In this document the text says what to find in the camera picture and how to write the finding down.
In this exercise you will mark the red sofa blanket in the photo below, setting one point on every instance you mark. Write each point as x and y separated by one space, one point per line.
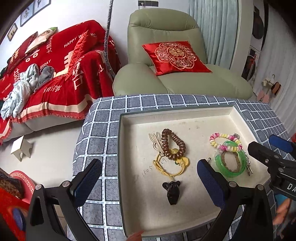
80 77

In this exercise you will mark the black hair clip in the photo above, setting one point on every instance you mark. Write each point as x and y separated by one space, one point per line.
173 191

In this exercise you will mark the framed pictures on wall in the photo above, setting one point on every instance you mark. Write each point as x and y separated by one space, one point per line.
30 9

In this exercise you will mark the left hand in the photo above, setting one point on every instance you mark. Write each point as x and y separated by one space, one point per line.
137 236

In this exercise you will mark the light blue clothes pile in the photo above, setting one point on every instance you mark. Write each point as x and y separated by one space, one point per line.
30 81

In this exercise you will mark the right hand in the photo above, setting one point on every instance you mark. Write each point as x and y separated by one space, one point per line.
282 212

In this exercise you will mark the green jade bangle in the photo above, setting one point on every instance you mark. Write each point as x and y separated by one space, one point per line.
230 164

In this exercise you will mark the light blue curtain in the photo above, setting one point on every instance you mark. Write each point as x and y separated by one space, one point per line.
218 22

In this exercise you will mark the red round rug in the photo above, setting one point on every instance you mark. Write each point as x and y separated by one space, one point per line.
16 192

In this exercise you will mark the green leather armchair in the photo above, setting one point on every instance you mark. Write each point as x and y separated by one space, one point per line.
147 26

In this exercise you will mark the grey checked tablecloth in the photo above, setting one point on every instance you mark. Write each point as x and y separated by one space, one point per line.
98 140

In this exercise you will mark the white small stool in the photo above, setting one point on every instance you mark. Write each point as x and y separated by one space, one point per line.
21 147

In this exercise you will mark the cream rabbit hair clip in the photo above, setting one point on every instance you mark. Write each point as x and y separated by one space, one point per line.
156 141

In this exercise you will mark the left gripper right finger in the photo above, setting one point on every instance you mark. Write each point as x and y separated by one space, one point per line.
214 182

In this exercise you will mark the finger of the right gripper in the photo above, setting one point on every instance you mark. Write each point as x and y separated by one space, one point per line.
264 155
282 144

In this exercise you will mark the flexible camera stand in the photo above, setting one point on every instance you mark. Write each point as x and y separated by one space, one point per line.
106 41

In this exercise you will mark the white jewelry tray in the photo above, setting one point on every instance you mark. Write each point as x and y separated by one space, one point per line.
142 170

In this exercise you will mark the red embroidered cushion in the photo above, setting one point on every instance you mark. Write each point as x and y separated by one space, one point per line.
171 57

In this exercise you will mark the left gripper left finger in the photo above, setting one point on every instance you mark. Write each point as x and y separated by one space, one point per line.
84 182

